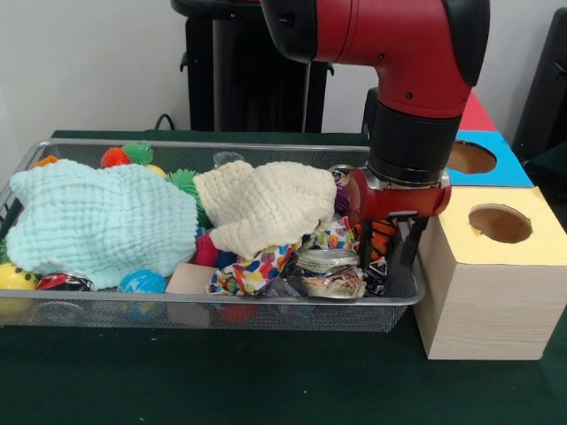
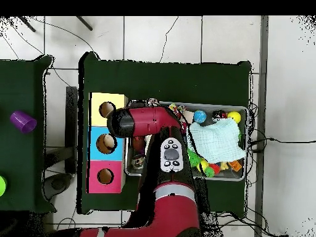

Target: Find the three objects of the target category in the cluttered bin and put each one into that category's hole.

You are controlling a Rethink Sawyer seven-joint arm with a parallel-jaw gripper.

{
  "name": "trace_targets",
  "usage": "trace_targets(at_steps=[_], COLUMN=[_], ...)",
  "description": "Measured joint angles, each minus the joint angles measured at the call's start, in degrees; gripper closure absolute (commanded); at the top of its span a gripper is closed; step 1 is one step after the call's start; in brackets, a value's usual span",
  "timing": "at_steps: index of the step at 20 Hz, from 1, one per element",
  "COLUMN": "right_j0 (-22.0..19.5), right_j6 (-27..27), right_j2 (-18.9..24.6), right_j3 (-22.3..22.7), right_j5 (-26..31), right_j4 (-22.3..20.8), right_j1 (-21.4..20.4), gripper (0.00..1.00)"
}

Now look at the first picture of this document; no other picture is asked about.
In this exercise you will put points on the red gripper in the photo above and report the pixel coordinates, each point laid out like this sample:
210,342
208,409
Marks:
398,201

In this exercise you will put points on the orange striped tiger plush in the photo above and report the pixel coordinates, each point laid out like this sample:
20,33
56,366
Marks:
385,239

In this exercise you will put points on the cream waffle cloth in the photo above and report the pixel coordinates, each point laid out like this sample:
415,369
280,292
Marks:
266,203

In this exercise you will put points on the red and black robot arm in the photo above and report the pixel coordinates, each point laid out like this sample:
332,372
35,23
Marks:
390,44

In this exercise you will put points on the clear mesh bin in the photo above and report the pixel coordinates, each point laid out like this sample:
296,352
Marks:
310,316

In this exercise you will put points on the wooden box with three holes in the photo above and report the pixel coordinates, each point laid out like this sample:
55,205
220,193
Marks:
487,310

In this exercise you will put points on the crushed printed drink can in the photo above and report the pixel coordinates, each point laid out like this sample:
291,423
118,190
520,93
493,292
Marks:
328,279

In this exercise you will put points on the colourful spotted cloth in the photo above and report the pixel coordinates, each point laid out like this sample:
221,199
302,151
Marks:
248,270

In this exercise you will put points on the beige foam block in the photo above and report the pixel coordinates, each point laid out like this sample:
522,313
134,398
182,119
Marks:
186,279

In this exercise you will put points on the dark green table cloth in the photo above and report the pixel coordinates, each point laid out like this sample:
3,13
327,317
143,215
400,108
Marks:
221,376

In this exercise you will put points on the green spiky ball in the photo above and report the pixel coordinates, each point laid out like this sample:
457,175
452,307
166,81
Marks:
179,179

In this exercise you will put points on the blue globe ball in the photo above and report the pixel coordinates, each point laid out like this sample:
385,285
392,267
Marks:
142,282

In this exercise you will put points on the light blue waffle cloth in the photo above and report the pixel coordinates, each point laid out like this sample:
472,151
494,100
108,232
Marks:
97,221

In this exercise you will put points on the red and black crushed can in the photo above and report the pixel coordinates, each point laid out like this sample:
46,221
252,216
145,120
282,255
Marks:
62,282

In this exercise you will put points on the yellow ball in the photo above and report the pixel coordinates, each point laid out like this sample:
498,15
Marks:
15,278

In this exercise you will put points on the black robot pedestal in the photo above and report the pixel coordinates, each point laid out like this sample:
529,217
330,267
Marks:
248,88

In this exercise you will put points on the black furniture frame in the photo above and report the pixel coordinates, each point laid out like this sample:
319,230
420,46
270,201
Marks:
545,88

